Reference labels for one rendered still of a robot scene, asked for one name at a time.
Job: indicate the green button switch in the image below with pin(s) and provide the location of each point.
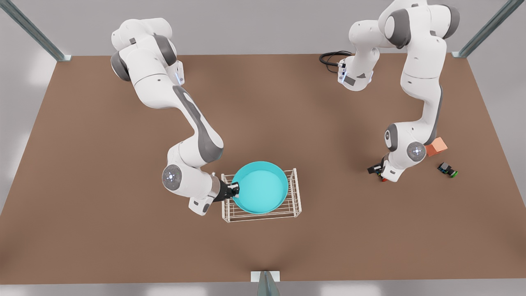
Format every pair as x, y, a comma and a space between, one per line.
448, 169

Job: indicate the turquoise plate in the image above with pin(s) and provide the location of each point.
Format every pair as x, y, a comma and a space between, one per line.
259, 187

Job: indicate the silver frame post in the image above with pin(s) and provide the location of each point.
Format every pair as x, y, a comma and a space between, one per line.
35, 31
487, 28
266, 283

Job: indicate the red button switch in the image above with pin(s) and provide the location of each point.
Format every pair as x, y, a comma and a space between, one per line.
383, 179

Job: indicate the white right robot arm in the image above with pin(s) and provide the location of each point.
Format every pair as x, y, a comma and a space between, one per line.
156, 78

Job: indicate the orange cube block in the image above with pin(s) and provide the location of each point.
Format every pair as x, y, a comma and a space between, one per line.
437, 146

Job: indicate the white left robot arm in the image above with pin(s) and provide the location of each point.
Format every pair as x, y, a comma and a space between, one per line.
419, 65

